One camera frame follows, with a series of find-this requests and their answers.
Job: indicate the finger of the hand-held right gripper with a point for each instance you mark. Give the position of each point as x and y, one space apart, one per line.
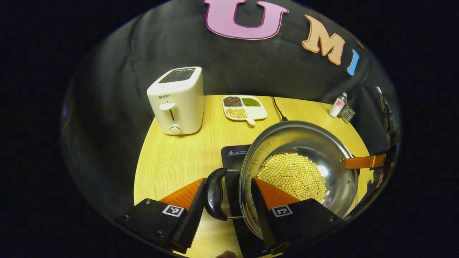
364 161

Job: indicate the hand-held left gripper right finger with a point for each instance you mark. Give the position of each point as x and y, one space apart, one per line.
261 215

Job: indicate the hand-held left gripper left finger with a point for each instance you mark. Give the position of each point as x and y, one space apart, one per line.
193 215

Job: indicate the black induction cooktop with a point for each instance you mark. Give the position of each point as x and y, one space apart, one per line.
235 157

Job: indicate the stainless steel pot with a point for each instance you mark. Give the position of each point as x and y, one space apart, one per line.
304 138

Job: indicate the pile of soybeans in pot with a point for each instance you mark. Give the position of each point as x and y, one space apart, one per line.
290 175

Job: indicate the clear bottle with pink label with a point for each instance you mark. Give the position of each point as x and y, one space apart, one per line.
337 106

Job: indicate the white divided plate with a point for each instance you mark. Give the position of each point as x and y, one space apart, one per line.
256 114

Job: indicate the small pile of soybeans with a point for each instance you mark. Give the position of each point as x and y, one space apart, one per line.
236 113

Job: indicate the white toaster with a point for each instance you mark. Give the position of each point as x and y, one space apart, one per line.
179 107

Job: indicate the pile of green beans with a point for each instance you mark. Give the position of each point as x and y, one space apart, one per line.
251 102

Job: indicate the pile of red beans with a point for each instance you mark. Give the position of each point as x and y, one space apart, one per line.
232 101

